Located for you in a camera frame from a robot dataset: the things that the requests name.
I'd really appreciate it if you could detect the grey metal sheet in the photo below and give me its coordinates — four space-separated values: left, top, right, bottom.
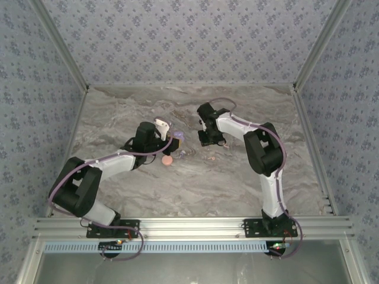
32 251 355 284

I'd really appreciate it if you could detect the aluminium table back rail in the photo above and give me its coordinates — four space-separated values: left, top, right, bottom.
87 83 297 89

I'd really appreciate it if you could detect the aluminium table side rail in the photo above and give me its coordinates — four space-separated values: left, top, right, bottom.
46 85 89 218
291 84 339 216

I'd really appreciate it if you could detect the aluminium frame cross rail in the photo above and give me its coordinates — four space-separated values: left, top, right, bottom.
31 215 355 241

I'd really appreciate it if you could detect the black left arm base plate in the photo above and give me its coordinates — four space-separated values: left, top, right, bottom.
86 219 140 239

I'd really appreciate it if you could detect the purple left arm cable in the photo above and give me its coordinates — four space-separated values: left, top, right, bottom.
47 117 175 263

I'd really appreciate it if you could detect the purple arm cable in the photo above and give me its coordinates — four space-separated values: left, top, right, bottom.
207 97 304 260
47 117 175 263

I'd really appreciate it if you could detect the light blue slotted cable duct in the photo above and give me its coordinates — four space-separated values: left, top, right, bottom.
43 240 275 254

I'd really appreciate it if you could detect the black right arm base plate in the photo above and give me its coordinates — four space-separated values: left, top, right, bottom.
242 218 298 238

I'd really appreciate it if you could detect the aluminium frame post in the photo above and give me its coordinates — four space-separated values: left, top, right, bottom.
292 0 354 91
28 0 90 91

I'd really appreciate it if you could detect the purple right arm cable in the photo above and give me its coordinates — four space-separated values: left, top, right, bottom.
207 97 304 260

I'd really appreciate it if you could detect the aluminium lower frame rail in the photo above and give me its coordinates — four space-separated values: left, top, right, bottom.
14 238 45 284
339 238 372 284

